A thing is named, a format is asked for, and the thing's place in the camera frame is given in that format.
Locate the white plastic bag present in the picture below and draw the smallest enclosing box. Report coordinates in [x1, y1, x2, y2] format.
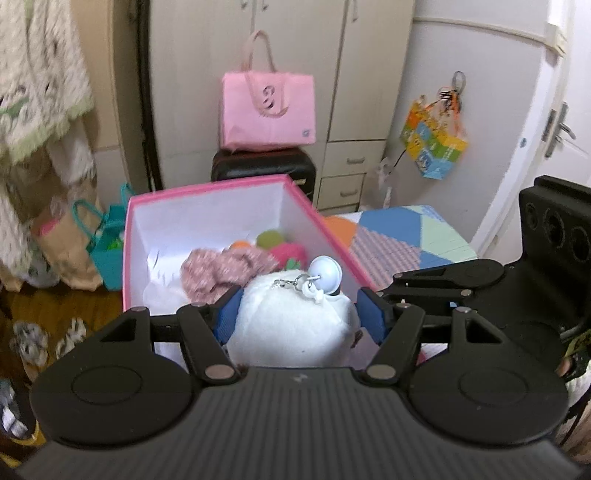
[376, 157, 399, 209]

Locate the cream fluffy robe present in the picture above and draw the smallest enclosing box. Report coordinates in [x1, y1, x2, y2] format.
[0, 0, 100, 288]

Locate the pink tote bag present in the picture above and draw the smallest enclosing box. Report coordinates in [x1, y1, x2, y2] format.
[220, 30, 317, 151]

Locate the pink fluffy pompom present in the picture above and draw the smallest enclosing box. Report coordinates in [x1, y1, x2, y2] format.
[270, 243, 310, 271]

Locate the colourful paper gift bag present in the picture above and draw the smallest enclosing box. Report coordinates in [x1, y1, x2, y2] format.
[399, 90, 470, 181]

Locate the black suitcase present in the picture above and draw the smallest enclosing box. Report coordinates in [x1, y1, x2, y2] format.
[211, 148, 319, 209]

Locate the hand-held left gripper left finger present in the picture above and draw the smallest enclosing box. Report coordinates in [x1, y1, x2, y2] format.
[99, 286, 245, 385]

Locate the person's right forearm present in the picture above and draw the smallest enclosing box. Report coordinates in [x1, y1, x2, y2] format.
[561, 382, 591, 464]

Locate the white door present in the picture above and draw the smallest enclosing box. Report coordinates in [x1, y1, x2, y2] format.
[471, 0, 591, 260]

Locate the person's right hand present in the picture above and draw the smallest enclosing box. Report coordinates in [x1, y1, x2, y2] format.
[556, 324, 591, 383]

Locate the grey wooden wardrobe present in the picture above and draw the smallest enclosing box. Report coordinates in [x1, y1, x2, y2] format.
[148, 0, 417, 214]

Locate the white plush toy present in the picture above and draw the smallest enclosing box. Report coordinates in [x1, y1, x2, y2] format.
[228, 256, 363, 370]

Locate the pink storage box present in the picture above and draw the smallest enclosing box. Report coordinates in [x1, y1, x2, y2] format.
[122, 174, 378, 361]

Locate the brown paper bag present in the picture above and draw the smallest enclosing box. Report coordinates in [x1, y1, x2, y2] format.
[30, 185, 105, 290]

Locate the printed paper sheet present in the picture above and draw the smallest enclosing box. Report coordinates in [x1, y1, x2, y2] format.
[145, 251, 191, 302]

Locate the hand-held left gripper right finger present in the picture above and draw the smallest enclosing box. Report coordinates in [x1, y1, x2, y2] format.
[358, 286, 506, 386]

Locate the teal gift bag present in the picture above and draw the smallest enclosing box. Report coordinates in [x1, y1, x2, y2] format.
[71, 182, 129, 292]

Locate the fluffy grey slipper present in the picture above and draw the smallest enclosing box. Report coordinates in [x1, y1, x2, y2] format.
[9, 320, 49, 366]
[55, 318, 88, 359]

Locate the floral pink cloth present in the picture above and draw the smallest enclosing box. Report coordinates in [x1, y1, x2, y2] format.
[180, 247, 279, 306]

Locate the green makeup sponge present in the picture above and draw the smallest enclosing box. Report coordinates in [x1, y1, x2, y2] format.
[256, 230, 286, 250]

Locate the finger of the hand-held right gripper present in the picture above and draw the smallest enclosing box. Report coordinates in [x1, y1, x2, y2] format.
[378, 285, 481, 320]
[392, 258, 506, 296]

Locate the patchwork table mat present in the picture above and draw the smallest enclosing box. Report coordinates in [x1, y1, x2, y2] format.
[323, 204, 479, 365]

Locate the metal door handle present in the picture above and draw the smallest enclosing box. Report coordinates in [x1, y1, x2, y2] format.
[544, 102, 577, 159]

